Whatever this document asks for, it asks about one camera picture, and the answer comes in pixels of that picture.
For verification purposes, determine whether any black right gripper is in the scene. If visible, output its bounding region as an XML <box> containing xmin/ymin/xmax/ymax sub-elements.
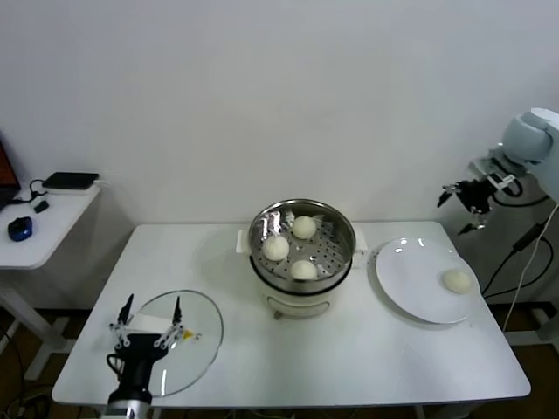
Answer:
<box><xmin>436</xmin><ymin>179</ymin><xmax>497</xmax><ymax>237</ymax></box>

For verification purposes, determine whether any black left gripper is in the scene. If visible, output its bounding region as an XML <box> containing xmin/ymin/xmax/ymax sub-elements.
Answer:
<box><xmin>108</xmin><ymin>294</ymin><xmax>185</xmax><ymax>396</ymax></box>

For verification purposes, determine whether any white steamed baozi bun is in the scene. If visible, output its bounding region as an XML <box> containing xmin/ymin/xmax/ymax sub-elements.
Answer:
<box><xmin>289</xmin><ymin>259</ymin><xmax>319</xmax><ymax>281</ymax></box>
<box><xmin>291</xmin><ymin>216</ymin><xmax>317</xmax><ymax>240</ymax></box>
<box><xmin>441</xmin><ymin>269</ymin><xmax>473</xmax><ymax>293</ymax></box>
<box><xmin>262</xmin><ymin>235</ymin><xmax>291</xmax><ymax>262</ymax></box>

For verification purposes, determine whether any perforated steel steamer basket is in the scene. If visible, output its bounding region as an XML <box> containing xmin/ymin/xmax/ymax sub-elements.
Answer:
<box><xmin>248</xmin><ymin>198</ymin><xmax>358</xmax><ymax>294</ymax></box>

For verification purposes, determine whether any round white plate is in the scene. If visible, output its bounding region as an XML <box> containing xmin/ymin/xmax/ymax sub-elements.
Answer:
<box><xmin>368</xmin><ymin>237</ymin><xmax>481</xmax><ymax>325</ymax></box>

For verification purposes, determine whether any white side table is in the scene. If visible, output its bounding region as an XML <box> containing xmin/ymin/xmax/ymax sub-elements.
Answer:
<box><xmin>0</xmin><ymin>178</ymin><xmax>113</xmax><ymax>381</ymax></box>

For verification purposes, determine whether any white electric cooking pot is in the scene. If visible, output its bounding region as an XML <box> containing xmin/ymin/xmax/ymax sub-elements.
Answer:
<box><xmin>236</xmin><ymin>224</ymin><xmax>369</xmax><ymax>320</ymax></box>

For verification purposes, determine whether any blue computer mouse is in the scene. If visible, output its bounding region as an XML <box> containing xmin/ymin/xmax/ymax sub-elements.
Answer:
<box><xmin>7</xmin><ymin>216</ymin><xmax>35</xmax><ymax>242</ymax></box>

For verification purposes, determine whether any flat black box device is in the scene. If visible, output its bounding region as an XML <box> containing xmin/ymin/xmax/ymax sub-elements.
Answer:
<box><xmin>42</xmin><ymin>171</ymin><xmax>100</xmax><ymax>189</ymax></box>

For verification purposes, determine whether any laptop screen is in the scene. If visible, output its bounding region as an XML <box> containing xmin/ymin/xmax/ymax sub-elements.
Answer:
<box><xmin>0</xmin><ymin>128</ymin><xmax>23</xmax><ymax>213</ymax></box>

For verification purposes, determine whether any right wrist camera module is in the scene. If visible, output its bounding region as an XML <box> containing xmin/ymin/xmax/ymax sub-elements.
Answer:
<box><xmin>467</xmin><ymin>150</ymin><xmax>521</xmax><ymax>189</ymax></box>

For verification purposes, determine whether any glass lid with white handle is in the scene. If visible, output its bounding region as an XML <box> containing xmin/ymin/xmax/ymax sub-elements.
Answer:
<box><xmin>116</xmin><ymin>287</ymin><xmax>225</xmax><ymax>397</ymax></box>

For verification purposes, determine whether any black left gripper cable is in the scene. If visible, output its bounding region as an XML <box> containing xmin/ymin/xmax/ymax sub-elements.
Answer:
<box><xmin>107</xmin><ymin>354</ymin><xmax>128</xmax><ymax>379</ymax></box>

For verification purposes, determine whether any black power cable with adapter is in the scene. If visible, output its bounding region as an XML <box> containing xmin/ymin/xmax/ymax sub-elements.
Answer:
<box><xmin>480</xmin><ymin>220</ymin><xmax>556</xmax><ymax>305</ymax></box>

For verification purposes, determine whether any long white cable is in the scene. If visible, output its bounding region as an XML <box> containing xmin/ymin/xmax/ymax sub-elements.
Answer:
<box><xmin>501</xmin><ymin>204</ymin><xmax>559</xmax><ymax>337</ymax></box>

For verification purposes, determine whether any black floor cable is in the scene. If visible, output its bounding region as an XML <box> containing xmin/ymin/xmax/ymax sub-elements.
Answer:
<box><xmin>0</xmin><ymin>325</ymin><xmax>27</xmax><ymax>407</ymax></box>

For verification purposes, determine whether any thin black cable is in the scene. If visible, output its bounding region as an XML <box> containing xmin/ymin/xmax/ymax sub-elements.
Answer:
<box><xmin>12</xmin><ymin>177</ymin><xmax>49</xmax><ymax>205</ymax></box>

